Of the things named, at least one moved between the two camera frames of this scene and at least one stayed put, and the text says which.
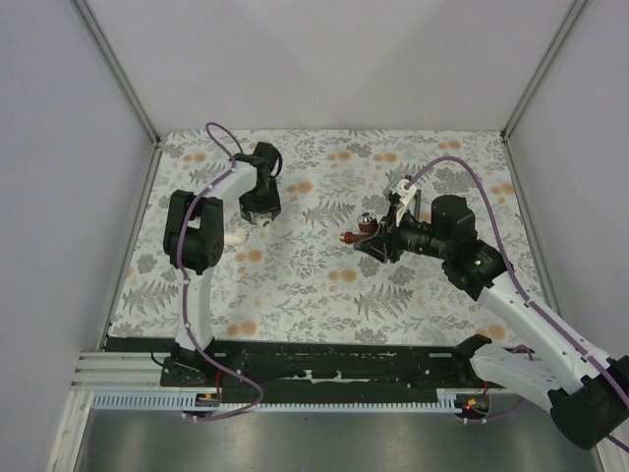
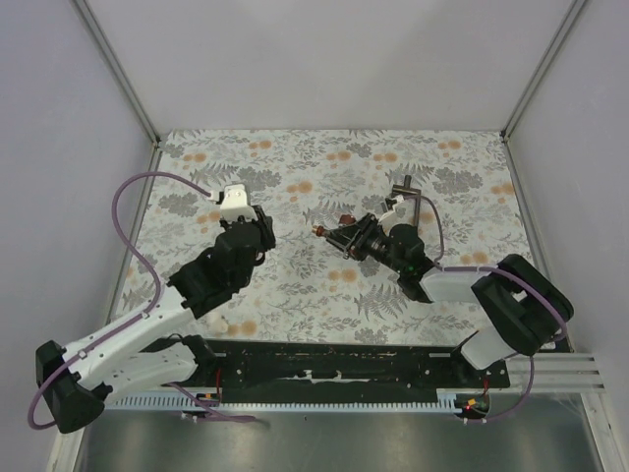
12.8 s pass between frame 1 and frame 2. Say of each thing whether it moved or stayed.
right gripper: moved
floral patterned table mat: stayed
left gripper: moved
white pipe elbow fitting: moved
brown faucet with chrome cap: moved
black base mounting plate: stayed
